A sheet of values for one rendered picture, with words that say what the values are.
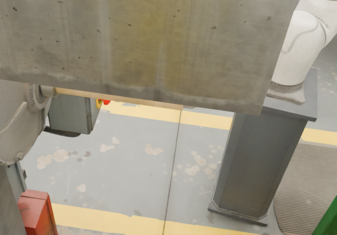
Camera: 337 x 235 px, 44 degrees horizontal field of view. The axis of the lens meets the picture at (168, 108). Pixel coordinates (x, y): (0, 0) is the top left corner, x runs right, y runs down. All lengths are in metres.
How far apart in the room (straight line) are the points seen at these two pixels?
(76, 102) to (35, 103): 0.32
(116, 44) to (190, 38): 0.06
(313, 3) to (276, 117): 0.40
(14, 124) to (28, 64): 0.20
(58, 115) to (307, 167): 1.56
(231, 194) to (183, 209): 0.25
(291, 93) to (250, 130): 0.20
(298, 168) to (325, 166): 0.15
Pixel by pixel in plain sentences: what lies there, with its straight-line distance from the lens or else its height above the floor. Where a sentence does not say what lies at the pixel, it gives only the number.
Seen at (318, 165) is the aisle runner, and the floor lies 0.00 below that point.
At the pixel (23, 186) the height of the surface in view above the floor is 0.69.
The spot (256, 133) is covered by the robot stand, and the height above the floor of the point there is 0.55.
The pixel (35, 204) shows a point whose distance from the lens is 1.25.
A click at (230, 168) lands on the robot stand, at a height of 0.32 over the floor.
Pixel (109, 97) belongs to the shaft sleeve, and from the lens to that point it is 0.58.
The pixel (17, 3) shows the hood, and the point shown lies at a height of 1.47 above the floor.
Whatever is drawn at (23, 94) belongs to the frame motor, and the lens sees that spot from 0.58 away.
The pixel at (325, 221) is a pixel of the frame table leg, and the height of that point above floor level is 0.51.
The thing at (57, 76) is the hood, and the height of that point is 1.40.
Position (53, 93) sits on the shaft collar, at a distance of 0.60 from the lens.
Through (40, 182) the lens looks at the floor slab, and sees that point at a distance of 2.06.
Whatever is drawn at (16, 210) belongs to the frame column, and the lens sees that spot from 1.11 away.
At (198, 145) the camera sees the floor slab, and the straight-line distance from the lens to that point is 2.19.
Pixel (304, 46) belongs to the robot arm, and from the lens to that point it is 1.37.
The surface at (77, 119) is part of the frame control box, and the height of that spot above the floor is 0.97.
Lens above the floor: 1.65
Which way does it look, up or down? 44 degrees down
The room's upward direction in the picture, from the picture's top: 6 degrees clockwise
